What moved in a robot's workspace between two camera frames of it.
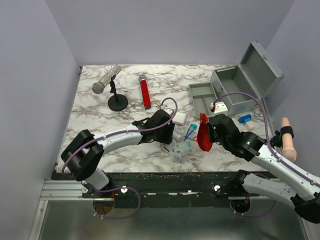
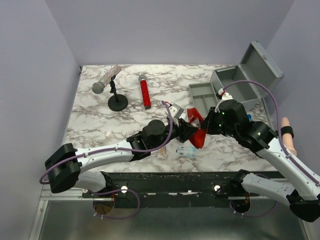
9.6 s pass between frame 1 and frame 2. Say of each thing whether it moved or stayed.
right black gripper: moved
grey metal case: stayed
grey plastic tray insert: stayed
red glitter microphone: stayed
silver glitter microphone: stayed
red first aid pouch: moved
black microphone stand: stayed
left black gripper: moved
